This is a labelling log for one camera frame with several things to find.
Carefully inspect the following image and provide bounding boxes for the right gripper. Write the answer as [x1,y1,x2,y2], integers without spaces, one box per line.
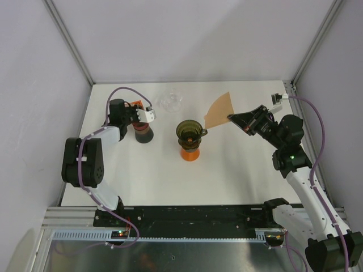
[228,105,285,150]

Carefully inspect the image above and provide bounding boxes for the orange coffee filter box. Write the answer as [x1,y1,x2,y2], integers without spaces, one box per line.
[130,100,144,109]

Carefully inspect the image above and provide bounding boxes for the brown paper coffee filter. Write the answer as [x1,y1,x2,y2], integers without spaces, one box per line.
[204,92,234,129]

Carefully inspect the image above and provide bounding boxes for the dark green dripper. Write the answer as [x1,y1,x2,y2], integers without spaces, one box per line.
[176,120,208,151]

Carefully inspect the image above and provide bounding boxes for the orange glass carafe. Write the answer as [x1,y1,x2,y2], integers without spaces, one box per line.
[180,148,200,162]

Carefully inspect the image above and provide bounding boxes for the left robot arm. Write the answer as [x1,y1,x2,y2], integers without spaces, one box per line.
[61,99,143,227]

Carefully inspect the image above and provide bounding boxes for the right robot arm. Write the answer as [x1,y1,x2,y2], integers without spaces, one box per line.
[228,105,362,271]

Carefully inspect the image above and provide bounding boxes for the clear glass dripper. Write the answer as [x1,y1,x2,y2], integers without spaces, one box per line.
[157,88,183,113]

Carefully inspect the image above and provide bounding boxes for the black red carafe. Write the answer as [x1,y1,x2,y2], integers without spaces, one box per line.
[132,122,154,143]

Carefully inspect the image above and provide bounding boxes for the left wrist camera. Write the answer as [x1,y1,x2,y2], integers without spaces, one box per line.
[136,108,156,124]

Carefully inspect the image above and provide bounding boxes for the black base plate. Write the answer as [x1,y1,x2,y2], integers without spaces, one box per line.
[92,204,297,239]

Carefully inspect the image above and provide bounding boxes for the grey cable duct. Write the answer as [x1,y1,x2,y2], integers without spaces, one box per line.
[52,228,284,243]

